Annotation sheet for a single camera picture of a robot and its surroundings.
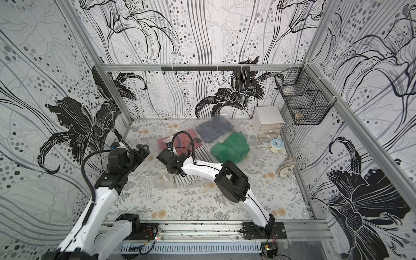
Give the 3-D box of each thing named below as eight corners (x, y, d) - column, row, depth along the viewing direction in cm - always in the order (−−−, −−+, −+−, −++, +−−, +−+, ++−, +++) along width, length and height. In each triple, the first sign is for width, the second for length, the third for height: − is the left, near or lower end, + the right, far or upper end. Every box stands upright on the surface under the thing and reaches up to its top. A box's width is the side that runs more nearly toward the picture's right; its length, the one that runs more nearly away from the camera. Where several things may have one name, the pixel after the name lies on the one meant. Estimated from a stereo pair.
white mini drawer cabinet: (255, 138, 110) (259, 124, 99) (250, 116, 124) (253, 101, 113) (278, 138, 110) (285, 124, 99) (270, 116, 124) (276, 101, 113)
